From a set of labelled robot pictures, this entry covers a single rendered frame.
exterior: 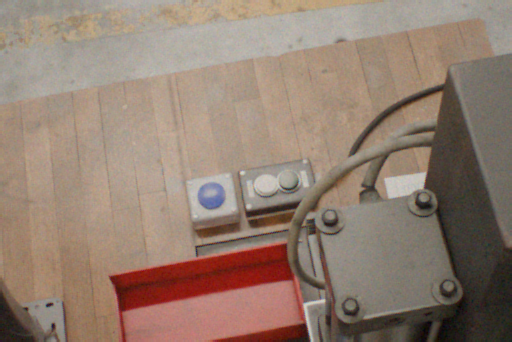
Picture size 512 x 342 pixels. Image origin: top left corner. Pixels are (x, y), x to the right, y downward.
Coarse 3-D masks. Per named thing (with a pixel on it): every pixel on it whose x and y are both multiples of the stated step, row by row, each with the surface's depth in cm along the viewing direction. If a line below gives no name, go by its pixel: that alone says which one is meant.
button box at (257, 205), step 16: (416, 96) 146; (384, 112) 145; (368, 128) 144; (304, 160) 139; (240, 176) 139; (256, 176) 139; (272, 176) 138; (304, 176) 138; (320, 176) 139; (256, 192) 138; (272, 192) 137; (288, 192) 137; (304, 192) 137; (256, 208) 137; (272, 208) 137; (288, 208) 138
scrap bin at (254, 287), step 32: (224, 256) 131; (256, 256) 133; (128, 288) 135; (160, 288) 135; (192, 288) 135; (224, 288) 134; (256, 288) 134; (288, 288) 134; (128, 320) 133; (160, 320) 133; (192, 320) 132; (224, 320) 132; (256, 320) 132; (288, 320) 132
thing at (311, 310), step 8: (304, 304) 108; (312, 304) 108; (320, 304) 108; (304, 312) 107; (312, 312) 107; (320, 312) 107; (304, 320) 110; (312, 320) 107; (312, 328) 106; (312, 336) 106
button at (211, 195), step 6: (204, 186) 138; (210, 186) 138; (216, 186) 138; (222, 186) 138; (198, 192) 138; (204, 192) 138; (210, 192) 137; (216, 192) 137; (222, 192) 137; (198, 198) 137; (204, 198) 137; (210, 198) 137; (216, 198) 137; (222, 198) 137; (204, 204) 137; (210, 204) 137; (216, 204) 137
